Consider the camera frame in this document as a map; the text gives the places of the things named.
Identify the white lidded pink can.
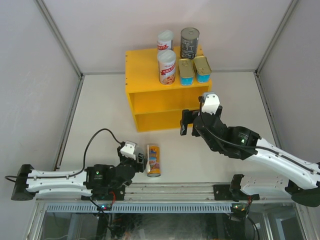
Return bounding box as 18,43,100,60
157,30,174,52

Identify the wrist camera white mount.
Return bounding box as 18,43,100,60
120,141,138,160
199,92,220,115

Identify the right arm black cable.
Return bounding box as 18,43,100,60
198,96,320,176

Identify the orange can with spoon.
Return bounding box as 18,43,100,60
147,144,161,178

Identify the gold rectangular tin blue label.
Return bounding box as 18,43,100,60
193,55,212,83

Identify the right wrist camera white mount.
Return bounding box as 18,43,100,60
199,92,220,115

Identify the left camera black cable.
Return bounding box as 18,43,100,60
3,128,126,186

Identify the yellow wooden shelf cabinet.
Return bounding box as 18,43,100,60
125,48,212,132

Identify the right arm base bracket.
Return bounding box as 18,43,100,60
213,184,260,202

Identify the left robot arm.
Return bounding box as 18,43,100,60
11,142,148,201

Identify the aluminium mounting rail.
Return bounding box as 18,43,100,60
36,181,309,202

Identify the red white labelled can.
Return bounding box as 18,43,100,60
157,49,176,85

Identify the grey slotted cable duct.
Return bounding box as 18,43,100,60
45,202,232,214

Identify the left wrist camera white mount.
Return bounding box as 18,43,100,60
120,141,138,160

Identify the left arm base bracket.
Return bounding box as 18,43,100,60
80,185,126,201

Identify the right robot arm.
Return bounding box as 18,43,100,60
180,106,320,207

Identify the black cylindrical can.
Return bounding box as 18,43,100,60
180,27,200,60

